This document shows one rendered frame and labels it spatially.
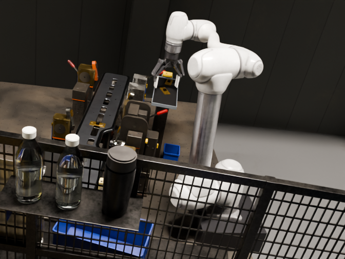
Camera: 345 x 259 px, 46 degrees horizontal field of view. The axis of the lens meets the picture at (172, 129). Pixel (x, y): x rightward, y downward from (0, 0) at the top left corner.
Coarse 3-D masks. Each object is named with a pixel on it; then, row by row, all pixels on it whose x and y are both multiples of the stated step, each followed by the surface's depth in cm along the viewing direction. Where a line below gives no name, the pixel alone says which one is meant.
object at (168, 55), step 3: (165, 51) 223; (165, 54) 223; (168, 54) 221; (171, 54) 221; (174, 54) 221; (177, 54) 222; (165, 57) 223; (168, 57) 222; (171, 57) 221; (174, 57) 222; (177, 57) 223; (165, 60) 224; (168, 60) 225; (171, 60) 225; (174, 60) 226; (177, 60) 227; (165, 63) 225; (171, 63) 226; (168, 66) 227; (171, 66) 227
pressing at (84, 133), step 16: (128, 80) 276; (96, 96) 249; (112, 96) 253; (96, 112) 233; (112, 112) 236; (80, 128) 215; (112, 128) 221; (96, 144) 205; (96, 160) 194; (96, 176) 184
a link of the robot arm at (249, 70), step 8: (240, 48) 173; (240, 56) 167; (248, 56) 169; (256, 56) 170; (240, 64) 167; (248, 64) 167; (256, 64) 167; (240, 72) 169; (248, 72) 168; (256, 72) 169
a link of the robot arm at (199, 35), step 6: (198, 24) 218; (204, 24) 217; (210, 24) 221; (198, 30) 217; (204, 30) 216; (210, 30) 215; (198, 36) 218; (204, 36) 217; (210, 36) 204; (216, 36) 203; (204, 42) 222; (210, 42) 193; (216, 42) 190
